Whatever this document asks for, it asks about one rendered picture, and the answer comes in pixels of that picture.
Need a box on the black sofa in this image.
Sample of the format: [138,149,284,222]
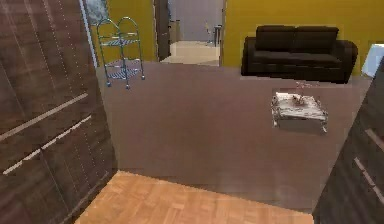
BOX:
[240,24,359,85]

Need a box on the framed grey wall picture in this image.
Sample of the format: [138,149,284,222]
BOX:
[85,0,110,26]

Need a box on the white boxy furniture piece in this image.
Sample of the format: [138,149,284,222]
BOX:
[361,43,384,78]

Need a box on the dark brown wooden cupboard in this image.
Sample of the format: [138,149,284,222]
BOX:
[312,56,384,224]
[0,0,118,224]

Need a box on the teal wire shelf trolley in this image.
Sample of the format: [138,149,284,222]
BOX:
[96,16,146,90]

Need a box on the dark brown room door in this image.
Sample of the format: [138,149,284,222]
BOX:
[153,0,172,62]

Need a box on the dark stool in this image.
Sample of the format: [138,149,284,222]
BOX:
[213,24,223,47]

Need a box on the small reddish table ornament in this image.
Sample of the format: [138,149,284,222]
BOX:
[290,93,305,106]

